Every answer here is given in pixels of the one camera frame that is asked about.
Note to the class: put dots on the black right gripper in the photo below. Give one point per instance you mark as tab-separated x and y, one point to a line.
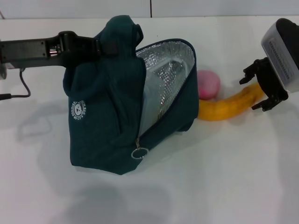
271	81

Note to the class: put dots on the pink peach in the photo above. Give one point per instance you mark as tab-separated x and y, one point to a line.
209	84

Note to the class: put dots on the yellow banana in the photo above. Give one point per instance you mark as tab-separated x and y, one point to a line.
224	109

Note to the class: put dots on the dark teal insulated lunch bag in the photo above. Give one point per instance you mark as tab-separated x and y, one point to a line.
100	116

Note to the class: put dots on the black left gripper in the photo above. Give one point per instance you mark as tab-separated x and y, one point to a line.
23	51

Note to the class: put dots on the clear food container blue seal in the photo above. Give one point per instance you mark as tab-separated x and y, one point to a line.
151	100

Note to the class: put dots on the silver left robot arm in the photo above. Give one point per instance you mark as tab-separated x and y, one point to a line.
2	72

